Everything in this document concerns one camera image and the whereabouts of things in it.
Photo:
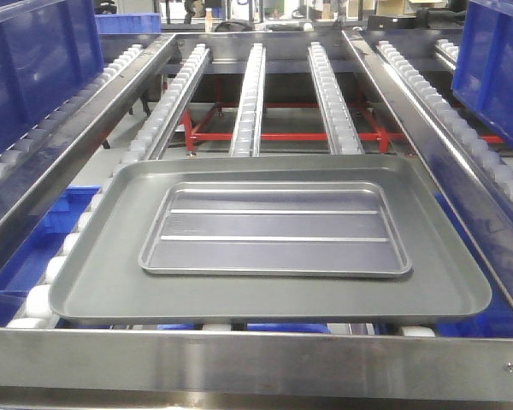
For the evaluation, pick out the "blue plastic box right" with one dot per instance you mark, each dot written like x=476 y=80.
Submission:
x=483 y=80

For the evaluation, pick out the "red metal cart frame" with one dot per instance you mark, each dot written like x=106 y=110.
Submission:
x=290 y=115

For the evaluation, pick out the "steel roller rack frame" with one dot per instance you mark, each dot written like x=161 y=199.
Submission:
x=257 y=363

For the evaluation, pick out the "large grey metal tray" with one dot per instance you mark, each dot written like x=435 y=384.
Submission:
x=101 y=281

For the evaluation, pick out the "far blue plastic bin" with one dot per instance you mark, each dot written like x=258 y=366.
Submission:
x=128 y=23

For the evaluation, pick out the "blue bin below rack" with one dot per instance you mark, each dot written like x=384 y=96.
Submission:
x=28 y=263

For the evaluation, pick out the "white roller track far left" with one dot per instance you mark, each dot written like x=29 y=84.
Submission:
x=18 y=151

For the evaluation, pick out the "blue plastic box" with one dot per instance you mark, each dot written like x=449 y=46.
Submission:
x=483 y=80
x=48 y=51

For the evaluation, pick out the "small silver ribbed tray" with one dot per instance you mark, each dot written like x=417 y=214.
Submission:
x=276 y=229

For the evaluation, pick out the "white roller track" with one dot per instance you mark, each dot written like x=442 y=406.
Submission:
x=342 y=136
x=459 y=128
x=36 y=312
x=18 y=151
x=246 y=138

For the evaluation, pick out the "blue plastic box left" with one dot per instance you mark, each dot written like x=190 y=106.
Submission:
x=48 y=51

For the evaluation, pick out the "white roller track centre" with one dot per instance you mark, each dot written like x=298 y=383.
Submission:
x=246 y=138

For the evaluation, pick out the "white roller track far right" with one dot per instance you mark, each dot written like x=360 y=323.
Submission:
x=459 y=128

